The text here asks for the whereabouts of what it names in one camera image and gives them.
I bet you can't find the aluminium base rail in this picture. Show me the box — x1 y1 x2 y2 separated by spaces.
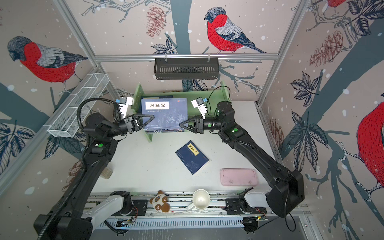
64 191 310 230

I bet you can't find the dark blue book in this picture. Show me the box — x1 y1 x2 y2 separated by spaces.
141 98 188 133
141 95 173 99
175 141 209 175

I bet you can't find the white wire mesh basket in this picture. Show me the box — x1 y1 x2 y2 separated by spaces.
47 73 110 138

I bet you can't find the white ceramic mug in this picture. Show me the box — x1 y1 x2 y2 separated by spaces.
187 189 211 211

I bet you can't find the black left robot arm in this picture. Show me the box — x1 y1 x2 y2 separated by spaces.
34 98 155 240

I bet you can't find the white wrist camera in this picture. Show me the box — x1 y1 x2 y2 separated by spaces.
191 97 208 120
116 96 134 119

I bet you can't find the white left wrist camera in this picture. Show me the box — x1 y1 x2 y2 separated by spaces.
116 96 134 119

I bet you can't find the green wooden shelf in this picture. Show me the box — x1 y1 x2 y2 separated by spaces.
131 84 230 118

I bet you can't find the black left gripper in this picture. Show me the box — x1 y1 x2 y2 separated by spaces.
106 114 154 140

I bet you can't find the pink plastic tray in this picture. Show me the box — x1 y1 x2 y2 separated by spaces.
220 169 259 187

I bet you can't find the small glass spice jar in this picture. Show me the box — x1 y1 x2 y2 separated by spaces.
100 167 113 180

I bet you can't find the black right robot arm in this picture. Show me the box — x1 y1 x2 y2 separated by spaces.
180 102 305 218

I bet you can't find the black hanging wall basket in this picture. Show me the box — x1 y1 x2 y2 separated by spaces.
154 58 220 80

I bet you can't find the brown white plush toy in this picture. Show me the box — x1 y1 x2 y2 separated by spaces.
150 190 171 213

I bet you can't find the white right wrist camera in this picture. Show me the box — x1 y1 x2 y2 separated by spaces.
191 97 208 120

